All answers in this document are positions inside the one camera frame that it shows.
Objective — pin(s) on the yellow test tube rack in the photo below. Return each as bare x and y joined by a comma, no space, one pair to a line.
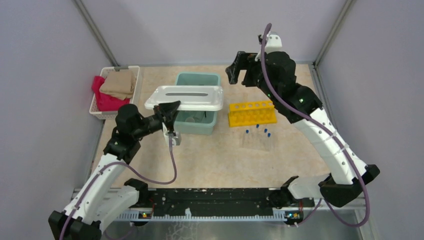
251,113

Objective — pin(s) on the pink cloth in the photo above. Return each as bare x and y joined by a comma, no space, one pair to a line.
105,102

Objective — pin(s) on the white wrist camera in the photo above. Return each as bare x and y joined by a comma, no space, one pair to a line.
173,136
273,44

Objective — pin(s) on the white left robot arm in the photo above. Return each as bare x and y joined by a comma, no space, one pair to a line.
114,186

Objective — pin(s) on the white perforated plastic basket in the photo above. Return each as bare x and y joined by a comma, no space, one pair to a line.
105,72

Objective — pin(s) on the white plastic tray lid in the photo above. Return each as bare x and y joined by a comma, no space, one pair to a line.
209,98

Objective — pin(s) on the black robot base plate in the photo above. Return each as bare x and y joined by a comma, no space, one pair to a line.
152,209

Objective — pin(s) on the small clear glass dish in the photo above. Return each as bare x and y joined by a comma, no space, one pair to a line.
190,119

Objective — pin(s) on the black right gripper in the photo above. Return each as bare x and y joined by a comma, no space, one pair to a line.
233,71

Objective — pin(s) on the teal plastic bin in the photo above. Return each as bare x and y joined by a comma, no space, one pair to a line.
205,127

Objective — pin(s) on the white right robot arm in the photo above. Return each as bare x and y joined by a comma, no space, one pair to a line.
275,76

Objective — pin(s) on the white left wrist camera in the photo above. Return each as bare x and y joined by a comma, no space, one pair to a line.
173,136

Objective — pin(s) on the beige cloth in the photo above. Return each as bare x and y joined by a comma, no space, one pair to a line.
119,84

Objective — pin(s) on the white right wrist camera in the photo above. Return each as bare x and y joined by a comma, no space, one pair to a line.
273,44

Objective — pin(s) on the clear glass beaker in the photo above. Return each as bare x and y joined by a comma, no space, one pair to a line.
199,116

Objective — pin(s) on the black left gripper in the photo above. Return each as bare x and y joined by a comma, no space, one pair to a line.
169,109

